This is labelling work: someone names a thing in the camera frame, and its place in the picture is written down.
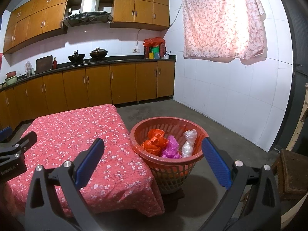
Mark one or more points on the wooden upper wall cabinets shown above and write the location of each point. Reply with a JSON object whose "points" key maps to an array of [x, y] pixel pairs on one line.
{"points": [[36, 21]]}

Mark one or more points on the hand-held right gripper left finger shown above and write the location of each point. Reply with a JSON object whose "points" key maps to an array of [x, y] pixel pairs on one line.
{"points": [[90, 162]]}

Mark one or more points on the red bag on countertop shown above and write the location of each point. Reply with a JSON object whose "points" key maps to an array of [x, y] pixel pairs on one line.
{"points": [[154, 42]]}

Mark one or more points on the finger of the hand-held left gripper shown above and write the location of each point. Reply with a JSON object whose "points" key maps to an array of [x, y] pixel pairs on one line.
{"points": [[26, 140], [4, 133]]}

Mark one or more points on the black wok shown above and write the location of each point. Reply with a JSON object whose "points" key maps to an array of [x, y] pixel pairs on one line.
{"points": [[76, 58]]}

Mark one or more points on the yellow box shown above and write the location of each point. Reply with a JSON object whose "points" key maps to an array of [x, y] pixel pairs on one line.
{"points": [[151, 55]]}

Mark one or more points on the purple plastic bag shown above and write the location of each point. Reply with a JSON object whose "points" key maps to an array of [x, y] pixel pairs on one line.
{"points": [[170, 149]]}

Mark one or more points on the steel range hood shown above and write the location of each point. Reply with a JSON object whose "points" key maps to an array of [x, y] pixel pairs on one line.
{"points": [[89, 14]]}

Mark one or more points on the red basin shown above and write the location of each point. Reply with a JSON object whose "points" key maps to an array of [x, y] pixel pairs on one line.
{"points": [[11, 74]]}

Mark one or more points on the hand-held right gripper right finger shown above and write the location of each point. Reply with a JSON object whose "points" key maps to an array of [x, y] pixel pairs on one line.
{"points": [[216, 162]]}

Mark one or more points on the wooden lower kitchen cabinets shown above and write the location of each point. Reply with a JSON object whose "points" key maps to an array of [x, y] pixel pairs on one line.
{"points": [[96, 86]]}

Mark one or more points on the black pot with lid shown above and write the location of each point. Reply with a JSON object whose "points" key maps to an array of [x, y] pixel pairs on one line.
{"points": [[98, 53]]}

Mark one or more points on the black kitchen countertop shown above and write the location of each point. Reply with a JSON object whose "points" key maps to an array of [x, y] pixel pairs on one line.
{"points": [[120, 61]]}

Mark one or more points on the green box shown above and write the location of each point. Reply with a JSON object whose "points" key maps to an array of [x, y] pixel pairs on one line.
{"points": [[156, 51]]}

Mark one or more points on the white plastic bag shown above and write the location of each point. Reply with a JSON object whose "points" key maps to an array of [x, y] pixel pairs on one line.
{"points": [[189, 144]]}

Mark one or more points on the white wall socket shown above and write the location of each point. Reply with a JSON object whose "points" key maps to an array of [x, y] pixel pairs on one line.
{"points": [[136, 50]]}

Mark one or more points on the glass jar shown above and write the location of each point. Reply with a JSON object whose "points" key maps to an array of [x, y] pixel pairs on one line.
{"points": [[29, 70]]}

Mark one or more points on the table with red floral cloth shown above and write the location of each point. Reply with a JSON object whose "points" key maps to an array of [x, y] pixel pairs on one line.
{"points": [[72, 130]]}

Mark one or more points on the dark cutting board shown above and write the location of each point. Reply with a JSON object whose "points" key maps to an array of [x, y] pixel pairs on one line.
{"points": [[44, 64]]}

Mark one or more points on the red bottle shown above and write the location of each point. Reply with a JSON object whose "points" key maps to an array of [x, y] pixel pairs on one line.
{"points": [[55, 64]]}

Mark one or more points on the dark wooden stool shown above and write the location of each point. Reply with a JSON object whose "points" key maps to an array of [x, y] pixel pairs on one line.
{"points": [[293, 173]]}

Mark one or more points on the red plastic basket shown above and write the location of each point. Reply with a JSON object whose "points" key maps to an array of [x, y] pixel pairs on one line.
{"points": [[168, 185]]}

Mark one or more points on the red jars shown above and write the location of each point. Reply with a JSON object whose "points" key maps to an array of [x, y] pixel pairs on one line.
{"points": [[147, 52]]}

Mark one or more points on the pink floral curtain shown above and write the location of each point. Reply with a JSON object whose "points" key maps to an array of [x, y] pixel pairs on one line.
{"points": [[216, 24]]}

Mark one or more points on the small orange plastic bag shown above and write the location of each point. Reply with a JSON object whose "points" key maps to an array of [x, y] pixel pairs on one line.
{"points": [[154, 142]]}

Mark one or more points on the green basin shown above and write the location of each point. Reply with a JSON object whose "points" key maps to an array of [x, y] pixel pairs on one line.
{"points": [[11, 80]]}

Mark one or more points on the white mug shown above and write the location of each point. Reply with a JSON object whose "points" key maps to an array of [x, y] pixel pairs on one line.
{"points": [[166, 56]]}

